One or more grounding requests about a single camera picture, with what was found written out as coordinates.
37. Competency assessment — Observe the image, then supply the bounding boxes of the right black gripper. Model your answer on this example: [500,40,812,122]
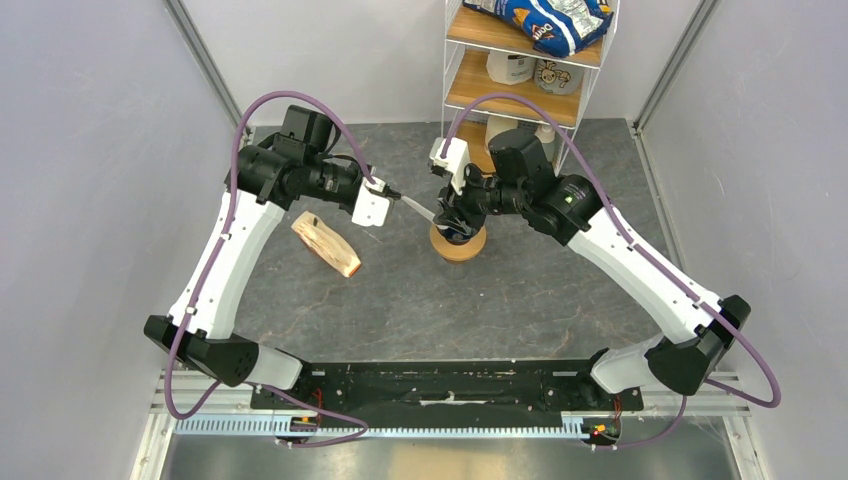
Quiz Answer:
[433,160,528,236]

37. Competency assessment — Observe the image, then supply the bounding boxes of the wooden dripper ring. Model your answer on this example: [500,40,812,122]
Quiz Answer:
[429,223,488,264]

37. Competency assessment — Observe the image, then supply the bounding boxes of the white wire shelf rack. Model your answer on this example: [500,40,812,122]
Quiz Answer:
[441,1,618,172]

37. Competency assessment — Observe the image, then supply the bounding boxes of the blue cone coffee filter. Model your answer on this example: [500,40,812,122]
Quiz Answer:
[437,224,476,245]

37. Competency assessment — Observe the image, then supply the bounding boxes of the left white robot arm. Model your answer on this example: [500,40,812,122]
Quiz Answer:
[143,105,392,409]

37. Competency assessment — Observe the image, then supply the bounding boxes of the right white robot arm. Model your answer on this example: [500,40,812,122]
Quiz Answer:
[430,129,751,409]

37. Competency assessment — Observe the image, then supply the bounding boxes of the cream pump bottle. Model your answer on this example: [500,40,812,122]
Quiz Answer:
[484,115,519,149]

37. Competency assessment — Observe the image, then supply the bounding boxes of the green pump bottle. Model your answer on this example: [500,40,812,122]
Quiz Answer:
[535,124,557,163]

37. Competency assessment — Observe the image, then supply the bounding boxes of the white printed container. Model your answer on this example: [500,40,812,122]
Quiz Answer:
[486,50,536,85]

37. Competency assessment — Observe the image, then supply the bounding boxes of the grey cartoon printed container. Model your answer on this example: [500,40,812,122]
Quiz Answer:
[533,59,584,96]

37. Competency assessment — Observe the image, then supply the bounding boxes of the blue chips bag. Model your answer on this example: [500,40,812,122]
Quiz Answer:
[462,0,615,58]

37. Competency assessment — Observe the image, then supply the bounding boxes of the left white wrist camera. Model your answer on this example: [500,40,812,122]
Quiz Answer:
[351,177,393,227]

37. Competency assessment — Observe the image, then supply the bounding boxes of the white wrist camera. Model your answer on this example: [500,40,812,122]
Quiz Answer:
[351,177,393,227]
[429,137,471,195]

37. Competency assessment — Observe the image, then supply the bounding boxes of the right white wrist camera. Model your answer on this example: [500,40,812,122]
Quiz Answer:
[429,137,471,195]

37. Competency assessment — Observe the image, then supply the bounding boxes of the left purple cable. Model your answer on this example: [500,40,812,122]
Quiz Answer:
[164,90,382,449]

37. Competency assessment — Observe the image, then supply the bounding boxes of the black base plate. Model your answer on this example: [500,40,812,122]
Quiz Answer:
[290,359,644,429]

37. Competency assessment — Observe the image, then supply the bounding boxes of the aluminium rail frame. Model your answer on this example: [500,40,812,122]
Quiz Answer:
[130,384,769,479]

